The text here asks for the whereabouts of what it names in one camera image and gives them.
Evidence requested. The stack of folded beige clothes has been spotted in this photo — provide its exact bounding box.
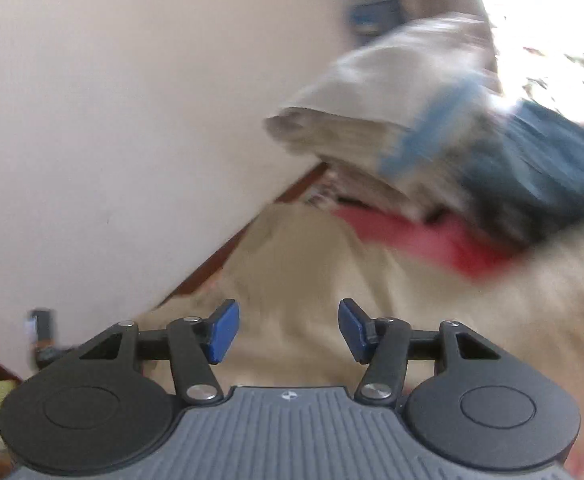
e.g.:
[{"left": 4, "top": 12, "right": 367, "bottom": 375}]
[{"left": 264, "top": 12, "right": 503, "bottom": 221}]

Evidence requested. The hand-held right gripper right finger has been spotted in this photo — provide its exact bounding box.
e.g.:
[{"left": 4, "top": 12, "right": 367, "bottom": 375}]
[{"left": 338, "top": 298, "right": 501, "bottom": 403}]

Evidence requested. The pile of dark blue clothes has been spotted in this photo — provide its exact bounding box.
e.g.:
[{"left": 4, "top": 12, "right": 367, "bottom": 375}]
[{"left": 422, "top": 97, "right": 584, "bottom": 256}]

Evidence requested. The pink floral blanket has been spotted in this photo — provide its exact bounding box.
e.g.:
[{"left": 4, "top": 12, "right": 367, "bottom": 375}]
[{"left": 304, "top": 175, "right": 530, "bottom": 281}]

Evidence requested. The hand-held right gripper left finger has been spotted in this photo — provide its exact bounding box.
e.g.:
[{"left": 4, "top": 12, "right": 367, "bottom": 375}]
[{"left": 78, "top": 299, "right": 241, "bottom": 404}]

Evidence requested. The blue container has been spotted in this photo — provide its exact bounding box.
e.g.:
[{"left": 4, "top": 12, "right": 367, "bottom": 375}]
[{"left": 347, "top": 0, "right": 405, "bottom": 31}]

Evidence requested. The beige garment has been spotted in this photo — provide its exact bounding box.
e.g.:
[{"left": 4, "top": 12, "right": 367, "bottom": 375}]
[{"left": 134, "top": 202, "right": 584, "bottom": 461}]

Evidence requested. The light blue folded cloth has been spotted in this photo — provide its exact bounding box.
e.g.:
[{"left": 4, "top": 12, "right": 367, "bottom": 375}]
[{"left": 379, "top": 72, "right": 493, "bottom": 181}]

